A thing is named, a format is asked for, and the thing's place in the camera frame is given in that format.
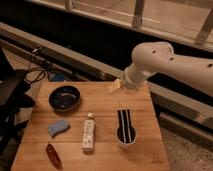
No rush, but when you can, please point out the black cable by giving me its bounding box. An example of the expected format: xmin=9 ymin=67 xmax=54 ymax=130
xmin=23 ymin=46 xmax=54 ymax=85

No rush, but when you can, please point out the dark red spoon rest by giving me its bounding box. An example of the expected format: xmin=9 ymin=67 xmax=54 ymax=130
xmin=46 ymin=143 xmax=62 ymax=169

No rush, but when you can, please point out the white plastic bottle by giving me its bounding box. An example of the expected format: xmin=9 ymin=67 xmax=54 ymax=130
xmin=82 ymin=113 xmax=95 ymax=153

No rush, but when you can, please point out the black striped utensil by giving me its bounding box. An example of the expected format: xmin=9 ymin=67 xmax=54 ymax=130
xmin=117 ymin=109 xmax=132 ymax=143

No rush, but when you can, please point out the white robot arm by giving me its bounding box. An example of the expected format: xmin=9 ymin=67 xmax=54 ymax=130
xmin=109 ymin=42 xmax=213 ymax=97

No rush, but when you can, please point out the black chair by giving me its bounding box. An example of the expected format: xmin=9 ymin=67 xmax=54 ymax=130
xmin=0 ymin=46 xmax=36 ymax=164

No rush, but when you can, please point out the blue object on floor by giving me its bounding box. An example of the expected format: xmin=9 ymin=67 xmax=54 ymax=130
xmin=50 ymin=74 xmax=65 ymax=82

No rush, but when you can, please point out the dark blue bowl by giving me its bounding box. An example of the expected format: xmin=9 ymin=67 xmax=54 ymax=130
xmin=49 ymin=85 xmax=81 ymax=112

